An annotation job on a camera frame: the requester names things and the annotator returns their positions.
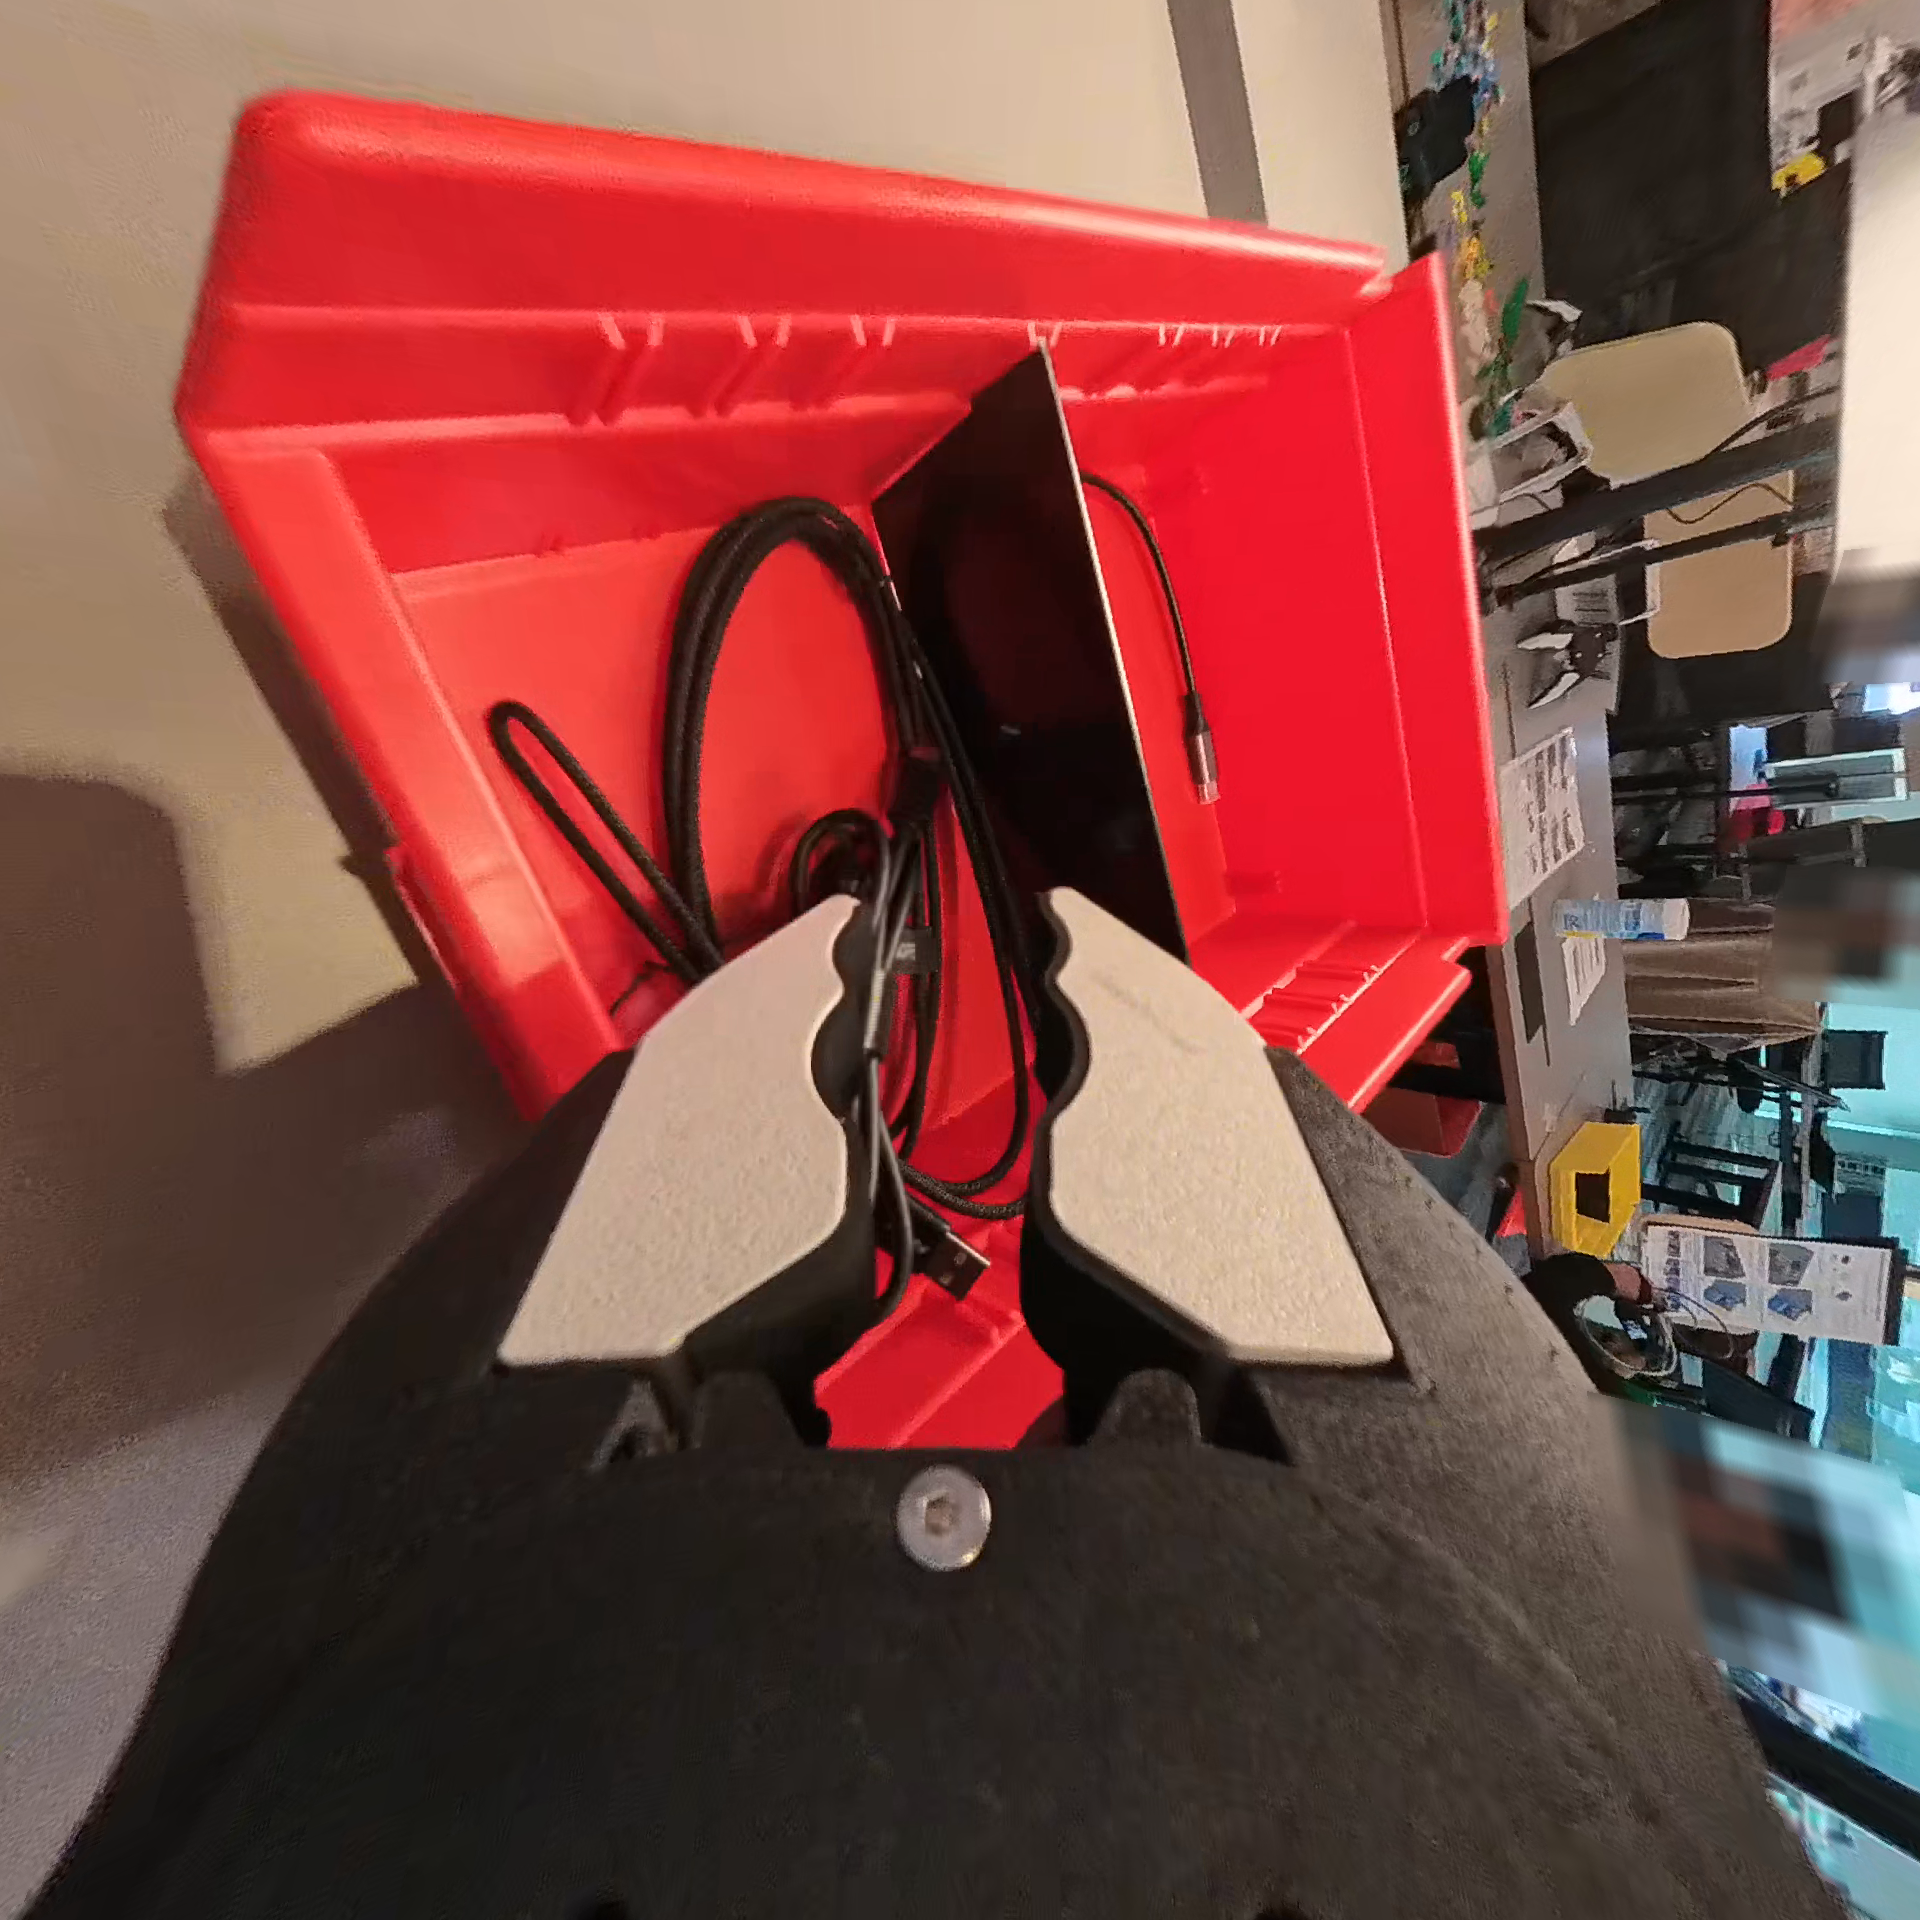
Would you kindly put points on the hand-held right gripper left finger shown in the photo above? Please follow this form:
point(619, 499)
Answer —
point(691, 1171)

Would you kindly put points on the beige chair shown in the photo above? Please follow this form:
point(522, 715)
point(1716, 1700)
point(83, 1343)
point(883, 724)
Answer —
point(1652, 389)

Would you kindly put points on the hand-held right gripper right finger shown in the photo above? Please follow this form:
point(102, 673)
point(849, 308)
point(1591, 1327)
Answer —
point(1201, 1185)

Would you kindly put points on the red plastic bin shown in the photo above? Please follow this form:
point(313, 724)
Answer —
point(525, 451)

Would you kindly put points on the printed paper sheet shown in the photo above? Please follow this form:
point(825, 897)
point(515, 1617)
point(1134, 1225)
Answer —
point(1547, 809)

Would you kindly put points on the printed leaflet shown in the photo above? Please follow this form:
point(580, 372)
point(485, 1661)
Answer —
point(1770, 1282)

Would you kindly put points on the black tablet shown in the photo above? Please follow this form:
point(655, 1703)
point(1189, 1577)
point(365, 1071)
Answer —
point(1037, 675)

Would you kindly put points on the plastic bottle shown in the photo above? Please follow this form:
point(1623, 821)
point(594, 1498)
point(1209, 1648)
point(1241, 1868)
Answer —
point(1629, 917)

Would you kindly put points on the yellow black box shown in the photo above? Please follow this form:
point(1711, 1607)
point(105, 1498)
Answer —
point(1569, 1201)

